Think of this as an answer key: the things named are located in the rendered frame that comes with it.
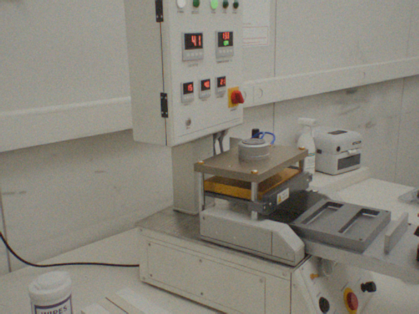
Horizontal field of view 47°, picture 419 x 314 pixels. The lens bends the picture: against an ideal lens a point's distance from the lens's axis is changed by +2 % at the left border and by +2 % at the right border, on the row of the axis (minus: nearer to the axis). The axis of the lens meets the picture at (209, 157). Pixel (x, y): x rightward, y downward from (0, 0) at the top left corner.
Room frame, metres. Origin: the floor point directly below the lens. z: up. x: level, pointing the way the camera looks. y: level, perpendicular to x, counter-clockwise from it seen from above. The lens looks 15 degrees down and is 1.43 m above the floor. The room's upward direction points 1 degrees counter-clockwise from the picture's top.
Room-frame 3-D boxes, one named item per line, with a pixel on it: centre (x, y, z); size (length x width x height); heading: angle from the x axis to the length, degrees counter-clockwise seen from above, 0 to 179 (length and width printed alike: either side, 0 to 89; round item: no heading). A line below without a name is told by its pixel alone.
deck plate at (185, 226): (1.18, -0.08, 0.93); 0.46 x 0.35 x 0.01; 55
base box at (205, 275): (1.17, -0.13, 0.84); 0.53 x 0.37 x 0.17; 55
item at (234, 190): (1.17, -0.12, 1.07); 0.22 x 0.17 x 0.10; 145
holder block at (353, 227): (1.03, -0.30, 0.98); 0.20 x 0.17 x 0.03; 145
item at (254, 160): (1.19, -0.10, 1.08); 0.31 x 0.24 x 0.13; 145
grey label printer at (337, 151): (2.09, -0.54, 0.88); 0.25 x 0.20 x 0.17; 37
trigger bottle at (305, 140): (1.98, -0.42, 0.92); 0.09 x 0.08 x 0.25; 46
